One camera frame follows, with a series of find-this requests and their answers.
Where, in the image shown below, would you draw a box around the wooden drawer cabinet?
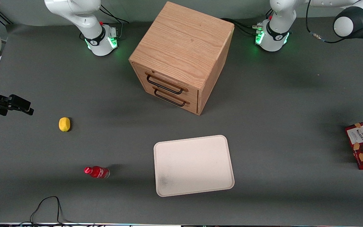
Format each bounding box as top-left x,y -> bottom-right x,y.
129,1 -> 235,116

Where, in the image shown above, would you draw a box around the red soda bottle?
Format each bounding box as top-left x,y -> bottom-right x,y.
84,166 -> 110,179

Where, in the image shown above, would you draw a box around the black metal drawer handle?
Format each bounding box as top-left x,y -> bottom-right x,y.
153,88 -> 187,107
146,74 -> 184,95

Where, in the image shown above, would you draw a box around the thin black looped table cable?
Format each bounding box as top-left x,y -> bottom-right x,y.
21,196 -> 75,226

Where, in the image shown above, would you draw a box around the black cable with metal connector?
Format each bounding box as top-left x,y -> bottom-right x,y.
306,0 -> 363,44

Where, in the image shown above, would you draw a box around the black right arm base cables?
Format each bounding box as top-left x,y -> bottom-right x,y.
99,4 -> 130,40

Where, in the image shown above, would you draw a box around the black arm base cables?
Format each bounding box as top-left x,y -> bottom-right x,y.
99,4 -> 130,40
221,10 -> 275,37

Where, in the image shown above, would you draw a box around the yellow lemon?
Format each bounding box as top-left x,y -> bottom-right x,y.
59,117 -> 71,132

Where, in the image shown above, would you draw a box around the black left arm base cables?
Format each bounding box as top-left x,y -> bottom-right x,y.
221,10 -> 275,37

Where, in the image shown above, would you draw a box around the beige plastic tray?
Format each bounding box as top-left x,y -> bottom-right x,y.
153,135 -> 235,197

